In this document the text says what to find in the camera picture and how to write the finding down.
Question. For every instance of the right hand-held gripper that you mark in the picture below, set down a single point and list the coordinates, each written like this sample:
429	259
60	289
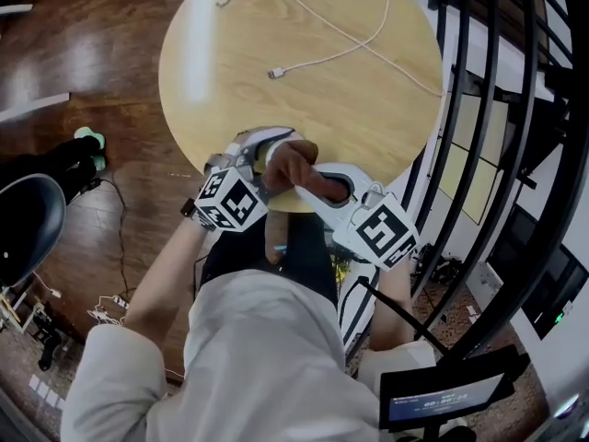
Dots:
382	228

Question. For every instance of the black office chair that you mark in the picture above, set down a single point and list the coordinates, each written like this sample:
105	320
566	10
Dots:
27	228

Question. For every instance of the yellow sunflower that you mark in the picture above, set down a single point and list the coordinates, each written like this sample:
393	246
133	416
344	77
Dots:
340	270

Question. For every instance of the black tablet screen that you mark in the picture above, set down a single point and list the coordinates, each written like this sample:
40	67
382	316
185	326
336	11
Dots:
442	401

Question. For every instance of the person's left forearm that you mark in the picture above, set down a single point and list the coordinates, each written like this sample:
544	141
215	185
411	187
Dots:
161	283

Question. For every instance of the brown cloth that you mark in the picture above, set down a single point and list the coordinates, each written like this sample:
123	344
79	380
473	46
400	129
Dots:
294	164

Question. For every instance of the striped band wristwatch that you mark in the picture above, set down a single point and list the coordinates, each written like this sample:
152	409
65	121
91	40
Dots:
195	214

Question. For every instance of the round wooden table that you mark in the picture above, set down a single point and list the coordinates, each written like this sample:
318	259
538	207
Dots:
230	85

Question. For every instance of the person's right forearm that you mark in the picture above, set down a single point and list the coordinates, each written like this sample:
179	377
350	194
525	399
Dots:
391	302

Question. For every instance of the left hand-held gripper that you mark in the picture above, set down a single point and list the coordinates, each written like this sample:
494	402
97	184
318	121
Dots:
230	201

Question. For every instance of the person's black trousers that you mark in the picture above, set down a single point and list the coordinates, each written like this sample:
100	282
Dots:
239	247

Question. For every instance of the person's white shirt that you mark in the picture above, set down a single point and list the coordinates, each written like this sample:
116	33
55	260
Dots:
257	362

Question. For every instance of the white desk foot bar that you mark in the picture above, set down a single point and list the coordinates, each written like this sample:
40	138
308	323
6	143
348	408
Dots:
32	106

